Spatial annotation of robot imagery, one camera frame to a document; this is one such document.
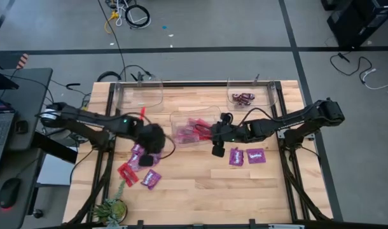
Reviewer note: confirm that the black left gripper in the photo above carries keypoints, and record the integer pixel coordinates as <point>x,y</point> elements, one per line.
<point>152,138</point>

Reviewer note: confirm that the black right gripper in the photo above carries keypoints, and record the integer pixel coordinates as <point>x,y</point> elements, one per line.
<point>227,133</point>

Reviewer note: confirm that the brown candy bar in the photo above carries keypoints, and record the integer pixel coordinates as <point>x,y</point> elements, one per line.
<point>245,95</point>
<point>240,102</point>
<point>236,96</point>
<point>248,101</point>
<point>252,95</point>

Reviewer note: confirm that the pink candy packet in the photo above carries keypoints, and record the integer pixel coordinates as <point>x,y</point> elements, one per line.
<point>182,129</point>
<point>181,139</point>

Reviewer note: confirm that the clear plastic bin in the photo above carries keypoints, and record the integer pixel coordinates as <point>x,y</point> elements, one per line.
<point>264,95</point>
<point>178,114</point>
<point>143,103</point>

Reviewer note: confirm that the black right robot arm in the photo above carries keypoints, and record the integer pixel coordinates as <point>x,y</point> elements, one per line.
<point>276,124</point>

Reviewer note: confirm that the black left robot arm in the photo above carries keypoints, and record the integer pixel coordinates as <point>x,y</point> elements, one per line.
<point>95,119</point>

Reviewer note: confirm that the potted succulent plant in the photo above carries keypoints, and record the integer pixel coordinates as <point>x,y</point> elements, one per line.
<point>111,208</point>

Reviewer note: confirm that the black caster wheel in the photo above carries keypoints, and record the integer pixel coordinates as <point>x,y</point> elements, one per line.
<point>38,213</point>

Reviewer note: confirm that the small black puck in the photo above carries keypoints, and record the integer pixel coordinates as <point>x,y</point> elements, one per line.
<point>21,126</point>

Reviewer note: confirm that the black desk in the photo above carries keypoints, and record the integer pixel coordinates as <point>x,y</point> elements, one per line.
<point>31,92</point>

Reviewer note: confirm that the black computer mouse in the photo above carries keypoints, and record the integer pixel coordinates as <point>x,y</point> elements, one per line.
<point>9,192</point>

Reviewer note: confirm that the open black laptop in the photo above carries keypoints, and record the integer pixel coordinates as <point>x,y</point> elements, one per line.
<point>0,130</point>

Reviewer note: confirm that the orange black striped tape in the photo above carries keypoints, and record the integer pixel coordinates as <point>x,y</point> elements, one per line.
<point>22,61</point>

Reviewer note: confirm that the black flat device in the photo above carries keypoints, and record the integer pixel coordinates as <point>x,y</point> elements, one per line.
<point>1,81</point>

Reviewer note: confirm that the black computer tower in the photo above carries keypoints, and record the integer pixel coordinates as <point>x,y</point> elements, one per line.
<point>356,22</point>

